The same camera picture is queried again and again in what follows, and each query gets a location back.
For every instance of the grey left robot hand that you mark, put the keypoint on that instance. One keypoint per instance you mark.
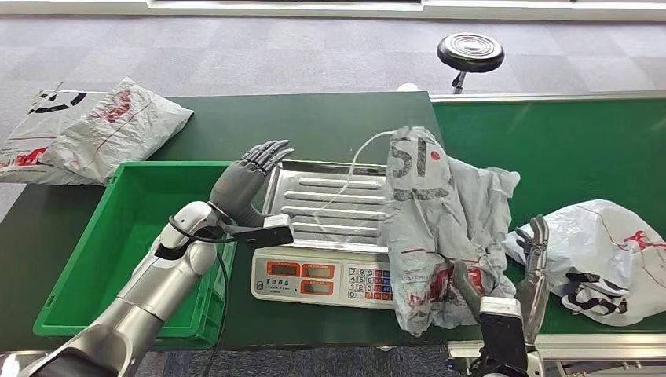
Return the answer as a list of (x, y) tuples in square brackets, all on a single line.
[(237, 187)]

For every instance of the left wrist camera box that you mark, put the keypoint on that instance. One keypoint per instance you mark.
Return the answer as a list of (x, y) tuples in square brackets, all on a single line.
[(265, 231)]

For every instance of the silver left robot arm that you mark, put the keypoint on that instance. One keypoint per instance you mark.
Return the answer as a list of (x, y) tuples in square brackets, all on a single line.
[(140, 296)]

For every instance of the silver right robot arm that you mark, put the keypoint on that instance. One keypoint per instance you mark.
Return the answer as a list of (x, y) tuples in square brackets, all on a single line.
[(536, 367)]

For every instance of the green conveyor belt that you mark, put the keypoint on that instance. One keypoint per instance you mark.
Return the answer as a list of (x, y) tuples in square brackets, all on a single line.
[(572, 151)]

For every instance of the black round stool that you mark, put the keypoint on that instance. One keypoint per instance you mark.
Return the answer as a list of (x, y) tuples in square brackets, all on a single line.
[(471, 52)]

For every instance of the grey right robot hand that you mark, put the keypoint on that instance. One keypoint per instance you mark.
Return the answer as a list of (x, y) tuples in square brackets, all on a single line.
[(536, 270)]

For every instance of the green plastic crate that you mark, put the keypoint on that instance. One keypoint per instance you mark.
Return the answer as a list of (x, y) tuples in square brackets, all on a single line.
[(130, 208)]

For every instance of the grey parcel with large letters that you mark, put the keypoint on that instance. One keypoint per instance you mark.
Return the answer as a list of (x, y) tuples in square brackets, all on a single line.
[(442, 218)]

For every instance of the white parcel red black print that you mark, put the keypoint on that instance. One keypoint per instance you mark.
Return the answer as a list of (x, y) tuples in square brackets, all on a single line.
[(598, 244)]

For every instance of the crumpled grey parcel red print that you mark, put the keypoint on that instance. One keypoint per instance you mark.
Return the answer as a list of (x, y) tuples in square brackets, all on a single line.
[(119, 135)]

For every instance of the white scale with steel tray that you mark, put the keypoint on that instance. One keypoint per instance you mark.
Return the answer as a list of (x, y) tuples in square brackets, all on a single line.
[(312, 270)]

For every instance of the flat white bag black arc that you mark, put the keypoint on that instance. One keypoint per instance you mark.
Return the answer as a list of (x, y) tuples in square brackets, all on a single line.
[(31, 125)]

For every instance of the small white round object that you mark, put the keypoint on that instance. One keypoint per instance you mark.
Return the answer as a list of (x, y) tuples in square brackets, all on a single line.
[(408, 87)]

